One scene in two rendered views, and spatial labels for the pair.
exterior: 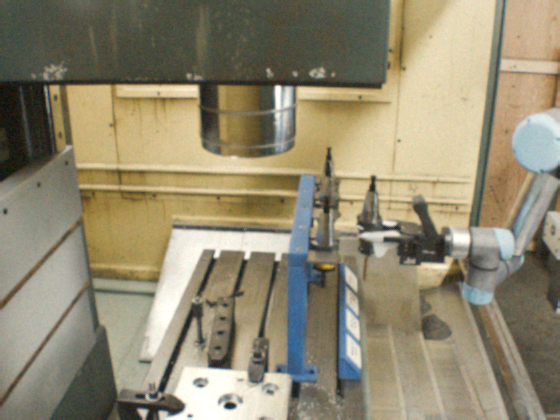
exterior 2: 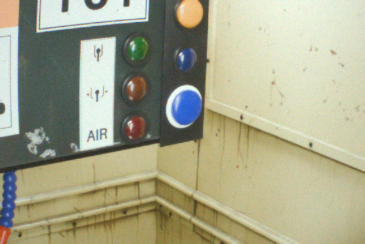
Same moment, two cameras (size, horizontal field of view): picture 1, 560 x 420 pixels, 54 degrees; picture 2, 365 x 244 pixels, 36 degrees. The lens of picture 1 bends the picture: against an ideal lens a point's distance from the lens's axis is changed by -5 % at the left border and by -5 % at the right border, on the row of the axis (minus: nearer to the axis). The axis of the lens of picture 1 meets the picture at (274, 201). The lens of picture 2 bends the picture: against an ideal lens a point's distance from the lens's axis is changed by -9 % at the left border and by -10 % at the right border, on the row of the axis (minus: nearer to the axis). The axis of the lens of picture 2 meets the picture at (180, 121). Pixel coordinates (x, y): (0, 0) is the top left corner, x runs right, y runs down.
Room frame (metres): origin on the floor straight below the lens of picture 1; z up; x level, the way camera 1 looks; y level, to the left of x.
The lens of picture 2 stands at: (0.83, -0.55, 1.79)
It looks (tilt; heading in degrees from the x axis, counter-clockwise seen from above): 17 degrees down; 47
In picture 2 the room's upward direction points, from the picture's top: 2 degrees clockwise
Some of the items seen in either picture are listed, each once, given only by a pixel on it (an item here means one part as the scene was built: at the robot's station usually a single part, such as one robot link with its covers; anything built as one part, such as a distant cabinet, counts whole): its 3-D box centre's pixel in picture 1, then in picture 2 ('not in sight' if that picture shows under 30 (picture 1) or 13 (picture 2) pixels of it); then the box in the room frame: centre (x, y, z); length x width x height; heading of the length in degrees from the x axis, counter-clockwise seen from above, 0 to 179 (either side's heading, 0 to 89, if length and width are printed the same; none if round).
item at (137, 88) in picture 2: not in sight; (136, 89); (1.12, -0.19, 1.67); 0.02 x 0.01 x 0.02; 174
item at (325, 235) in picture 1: (325, 225); not in sight; (1.10, -0.11, 1.26); 0.04 x 0.04 x 0.07
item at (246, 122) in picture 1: (248, 108); not in sight; (0.90, 0.04, 1.56); 0.16 x 0.16 x 0.12
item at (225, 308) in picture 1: (222, 335); not in sight; (1.16, 0.13, 0.93); 0.26 x 0.05 x 0.06; 179
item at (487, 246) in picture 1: (487, 245); not in sight; (1.19, -0.51, 1.17); 0.11 x 0.08 x 0.09; 84
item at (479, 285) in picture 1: (483, 277); not in sight; (1.20, -0.52, 1.07); 0.11 x 0.08 x 0.11; 134
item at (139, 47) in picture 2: not in sight; (137, 49); (1.12, -0.19, 1.71); 0.02 x 0.01 x 0.02; 174
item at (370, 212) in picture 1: (371, 203); not in sight; (1.22, -0.22, 1.26); 0.04 x 0.04 x 0.07
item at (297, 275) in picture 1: (296, 322); not in sight; (1.05, -0.05, 1.05); 0.10 x 0.05 x 0.30; 84
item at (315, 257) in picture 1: (324, 257); not in sight; (1.05, -0.10, 1.21); 0.07 x 0.05 x 0.01; 84
